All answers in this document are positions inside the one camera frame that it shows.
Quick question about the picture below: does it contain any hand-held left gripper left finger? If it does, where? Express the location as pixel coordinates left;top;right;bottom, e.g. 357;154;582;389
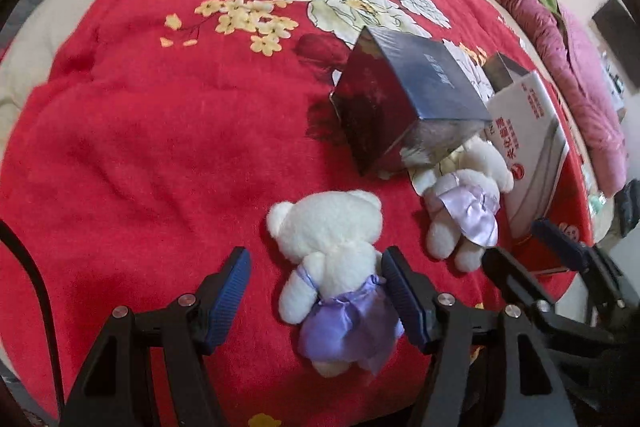
59;246;252;427

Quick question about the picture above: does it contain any black cable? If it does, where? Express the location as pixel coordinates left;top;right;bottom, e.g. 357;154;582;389
0;219;66;413

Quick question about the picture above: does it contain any dark blue box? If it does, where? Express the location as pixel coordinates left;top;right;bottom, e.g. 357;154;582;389
329;26;493;178

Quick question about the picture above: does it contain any red floral blanket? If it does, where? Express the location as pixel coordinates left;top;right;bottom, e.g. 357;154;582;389
0;0;598;427

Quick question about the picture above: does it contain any pink quilt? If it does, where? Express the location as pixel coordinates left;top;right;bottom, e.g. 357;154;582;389
451;0;628;198

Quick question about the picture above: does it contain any black wall television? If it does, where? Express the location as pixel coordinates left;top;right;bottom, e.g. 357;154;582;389
591;0;640;75

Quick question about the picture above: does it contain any dark bag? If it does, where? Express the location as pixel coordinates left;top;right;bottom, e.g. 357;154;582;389
616;178;640;238

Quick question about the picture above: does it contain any beige bed sheet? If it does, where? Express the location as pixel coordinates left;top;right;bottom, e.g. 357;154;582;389
0;0;626;258

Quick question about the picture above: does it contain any red and white box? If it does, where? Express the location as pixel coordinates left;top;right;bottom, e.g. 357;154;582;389
407;52;598;275

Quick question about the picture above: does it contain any white teddy bear purple dress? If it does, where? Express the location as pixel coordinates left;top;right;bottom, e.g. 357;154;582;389
415;137;515;272
266;189;405;378

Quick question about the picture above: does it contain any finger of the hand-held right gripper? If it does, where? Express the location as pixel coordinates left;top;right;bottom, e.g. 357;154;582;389
531;218;601;275
481;247;618;348

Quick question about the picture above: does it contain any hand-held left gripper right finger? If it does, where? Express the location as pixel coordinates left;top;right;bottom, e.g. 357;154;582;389
381;246;576;427

